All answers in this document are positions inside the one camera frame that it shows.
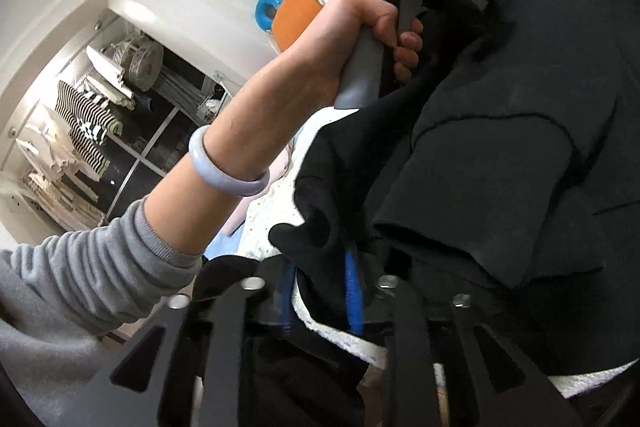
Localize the black coat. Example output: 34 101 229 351
269 0 639 376

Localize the person left forearm grey sleeve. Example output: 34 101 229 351
1 53 321 425

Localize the person left hand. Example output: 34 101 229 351
285 0 423 108

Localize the cream eyelet blanket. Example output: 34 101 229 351
238 107 634 398

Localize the pale blue jade bangle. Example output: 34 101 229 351
188 123 271 198

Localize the blue swim ring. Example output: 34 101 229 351
254 0 288 33

